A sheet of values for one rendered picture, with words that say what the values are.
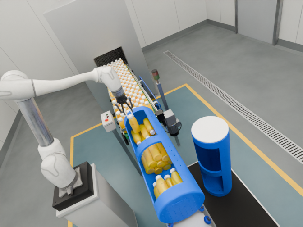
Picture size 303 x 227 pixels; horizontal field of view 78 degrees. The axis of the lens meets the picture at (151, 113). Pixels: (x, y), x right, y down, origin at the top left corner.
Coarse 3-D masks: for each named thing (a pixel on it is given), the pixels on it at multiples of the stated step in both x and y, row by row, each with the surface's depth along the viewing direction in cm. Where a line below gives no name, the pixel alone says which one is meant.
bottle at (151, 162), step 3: (144, 150) 137; (147, 150) 136; (144, 153) 136; (147, 153) 134; (150, 153) 134; (144, 156) 135; (147, 156) 132; (150, 156) 131; (147, 159) 130; (150, 159) 129; (153, 159) 129; (147, 162) 129; (150, 162) 127; (153, 162) 128; (156, 162) 129; (150, 165) 129; (153, 165) 130
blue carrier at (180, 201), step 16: (128, 112) 162; (144, 112) 167; (128, 128) 171; (160, 128) 141; (144, 144) 128; (176, 160) 114; (144, 176) 126; (192, 176) 110; (176, 192) 96; (192, 192) 97; (160, 208) 97; (176, 208) 100; (192, 208) 106
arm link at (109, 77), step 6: (102, 72) 124; (108, 72) 123; (114, 72) 126; (102, 78) 129; (108, 78) 125; (114, 78) 126; (108, 84) 127; (114, 84) 128; (120, 84) 132; (114, 90) 131
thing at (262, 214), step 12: (192, 168) 223; (240, 180) 197; (204, 192) 199; (240, 192) 188; (204, 204) 190; (216, 204) 186; (228, 204) 183; (240, 204) 180; (252, 204) 177; (216, 216) 179; (228, 216) 176; (240, 216) 173; (252, 216) 170; (264, 216) 168
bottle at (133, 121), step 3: (129, 120) 153; (132, 120) 152; (135, 120) 154; (129, 123) 155; (132, 123) 153; (135, 123) 155; (132, 126) 156; (135, 126) 156; (138, 126) 158; (135, 129) 158; (138, 129) 159; (135, 132) 161
